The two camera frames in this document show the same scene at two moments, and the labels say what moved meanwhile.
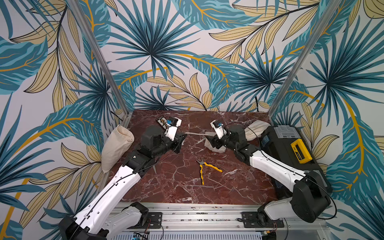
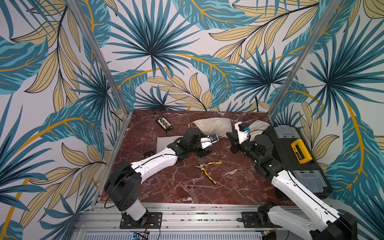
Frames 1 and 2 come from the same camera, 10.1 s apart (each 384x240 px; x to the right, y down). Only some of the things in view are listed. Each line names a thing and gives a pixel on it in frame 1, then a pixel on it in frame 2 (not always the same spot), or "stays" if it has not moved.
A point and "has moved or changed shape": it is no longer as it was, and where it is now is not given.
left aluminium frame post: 102,61 stays
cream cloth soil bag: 209,144 has moved or changed shape
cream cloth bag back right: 255,129 stays
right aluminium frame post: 304,57 stays
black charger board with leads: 166,123 stays
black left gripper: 178,140 -> 204,152
